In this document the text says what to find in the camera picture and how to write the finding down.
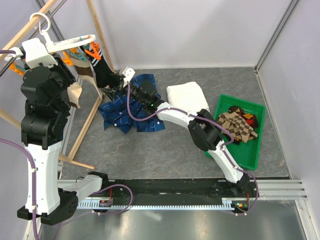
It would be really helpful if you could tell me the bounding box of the wooden drying rack frame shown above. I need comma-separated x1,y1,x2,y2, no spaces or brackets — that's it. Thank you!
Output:
0,0,135,171

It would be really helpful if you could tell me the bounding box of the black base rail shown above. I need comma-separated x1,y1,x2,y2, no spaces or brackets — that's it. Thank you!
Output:
82,178,259,208

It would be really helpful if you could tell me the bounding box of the black red argyle sock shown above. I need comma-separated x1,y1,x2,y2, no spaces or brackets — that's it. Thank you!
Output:
228,105,259,145

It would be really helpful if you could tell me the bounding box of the white round sock hanger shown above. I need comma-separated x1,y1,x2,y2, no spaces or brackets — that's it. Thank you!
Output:
29,12,97,55

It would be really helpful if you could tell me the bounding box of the green plastic tray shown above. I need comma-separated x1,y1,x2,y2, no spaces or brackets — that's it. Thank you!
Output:
214,94,266,170

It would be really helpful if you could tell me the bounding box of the black white striped sock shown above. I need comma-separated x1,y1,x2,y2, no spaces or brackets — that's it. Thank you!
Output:
86,50,121,88

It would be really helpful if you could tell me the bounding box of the white folded towel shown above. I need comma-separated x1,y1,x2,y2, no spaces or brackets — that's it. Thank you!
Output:
166,81,210,112

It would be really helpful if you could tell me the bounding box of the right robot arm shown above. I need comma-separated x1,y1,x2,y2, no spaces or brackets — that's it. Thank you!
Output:
119,79,250,197

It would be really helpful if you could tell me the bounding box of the blue plaid shirt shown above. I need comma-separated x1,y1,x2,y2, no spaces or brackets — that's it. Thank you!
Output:
97,73,167,135

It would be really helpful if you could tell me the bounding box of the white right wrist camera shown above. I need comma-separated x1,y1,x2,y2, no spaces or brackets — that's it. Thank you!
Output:
119,66,136,86

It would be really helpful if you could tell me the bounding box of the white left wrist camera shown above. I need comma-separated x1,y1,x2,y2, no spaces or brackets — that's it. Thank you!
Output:
22,38,58,69

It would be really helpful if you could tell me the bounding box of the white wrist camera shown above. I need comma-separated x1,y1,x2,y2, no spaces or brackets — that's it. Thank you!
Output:
22,38,58,69
119,66,136,86

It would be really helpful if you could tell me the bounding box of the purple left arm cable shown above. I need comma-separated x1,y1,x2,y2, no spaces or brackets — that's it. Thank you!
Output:
0,49,135,240

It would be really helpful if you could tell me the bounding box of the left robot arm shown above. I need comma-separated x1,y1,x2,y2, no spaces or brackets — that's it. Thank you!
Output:
17,53,110,226

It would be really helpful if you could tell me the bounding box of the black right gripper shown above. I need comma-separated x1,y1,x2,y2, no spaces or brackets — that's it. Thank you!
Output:
99,73,147,106

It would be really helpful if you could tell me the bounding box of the brown cream striped sock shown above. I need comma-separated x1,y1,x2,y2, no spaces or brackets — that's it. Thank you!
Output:
70,56,103,99

